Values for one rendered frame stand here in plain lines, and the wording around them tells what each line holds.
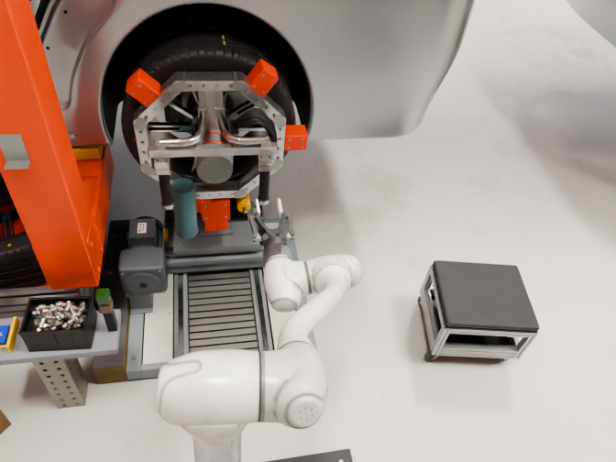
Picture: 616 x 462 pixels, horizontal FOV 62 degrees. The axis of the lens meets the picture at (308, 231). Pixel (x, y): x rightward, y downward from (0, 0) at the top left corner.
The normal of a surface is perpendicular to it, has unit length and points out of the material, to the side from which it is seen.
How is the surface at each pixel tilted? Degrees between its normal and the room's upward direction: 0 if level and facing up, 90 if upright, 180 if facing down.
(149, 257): 0
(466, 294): 0
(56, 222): 90
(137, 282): 90
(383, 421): 0
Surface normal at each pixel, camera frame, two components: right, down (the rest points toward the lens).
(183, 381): -0.13, -0.43
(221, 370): 0.07, -0.65
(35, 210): 0.17, 0.72
